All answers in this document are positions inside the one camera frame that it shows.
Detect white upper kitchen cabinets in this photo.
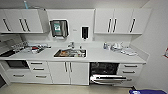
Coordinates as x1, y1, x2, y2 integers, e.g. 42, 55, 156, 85
0, 7, 153, 36

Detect blue dish soap bottle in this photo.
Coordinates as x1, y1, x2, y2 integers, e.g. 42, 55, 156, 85
103, 41, 109, 51

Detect dish drying rack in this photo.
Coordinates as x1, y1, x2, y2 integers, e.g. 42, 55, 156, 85
13, 41, 51, 56

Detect blue spray bottle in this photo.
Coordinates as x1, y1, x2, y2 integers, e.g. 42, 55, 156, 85
22, 0, 30, 10

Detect steel dishwasher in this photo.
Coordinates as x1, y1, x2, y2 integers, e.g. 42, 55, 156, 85
89, 62, 128, 87

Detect black built-in microwave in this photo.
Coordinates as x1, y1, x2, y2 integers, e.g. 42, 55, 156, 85
4, 59, 30, 70

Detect black soap dispenser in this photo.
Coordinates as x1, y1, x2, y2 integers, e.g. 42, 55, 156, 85
81, 25, 90, 40

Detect steel kitchen sink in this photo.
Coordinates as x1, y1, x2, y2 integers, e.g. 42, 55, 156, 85
53, 48, 87, 59

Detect white kitchen counter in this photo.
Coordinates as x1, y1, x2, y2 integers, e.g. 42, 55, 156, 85
0, 46, 148, 87

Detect steel paper towel dispenser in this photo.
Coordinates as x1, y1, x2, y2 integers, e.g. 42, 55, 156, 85
49, 19, 69, 39

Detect chrome sink faucet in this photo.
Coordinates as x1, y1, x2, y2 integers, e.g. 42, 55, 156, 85
67, 41, 76, 51

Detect stack of white plates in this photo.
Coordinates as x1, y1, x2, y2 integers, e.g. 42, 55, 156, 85
109, 42, 124, 53

